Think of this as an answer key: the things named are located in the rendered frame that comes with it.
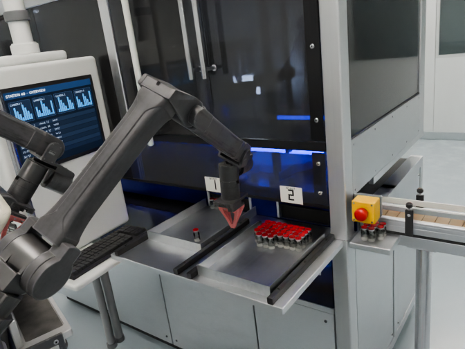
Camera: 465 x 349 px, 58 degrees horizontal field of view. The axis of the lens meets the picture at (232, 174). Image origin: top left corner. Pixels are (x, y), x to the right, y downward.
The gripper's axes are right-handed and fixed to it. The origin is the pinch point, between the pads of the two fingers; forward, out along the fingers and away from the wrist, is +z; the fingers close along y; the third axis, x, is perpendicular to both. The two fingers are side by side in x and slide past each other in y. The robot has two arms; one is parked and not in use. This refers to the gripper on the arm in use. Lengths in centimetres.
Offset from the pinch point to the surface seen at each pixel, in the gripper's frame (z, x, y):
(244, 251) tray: 13.0, 1.3, 8.2
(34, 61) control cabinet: -51, 80, 3
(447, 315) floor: 96, -58, 120
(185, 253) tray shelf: 14.2, 20.3, 1.0
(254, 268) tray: 13.0, -6.8, -0.5
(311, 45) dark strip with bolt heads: -50, -18, 23
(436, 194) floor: 92, -39, 297
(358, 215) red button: 0.0, -33.1, 19.1
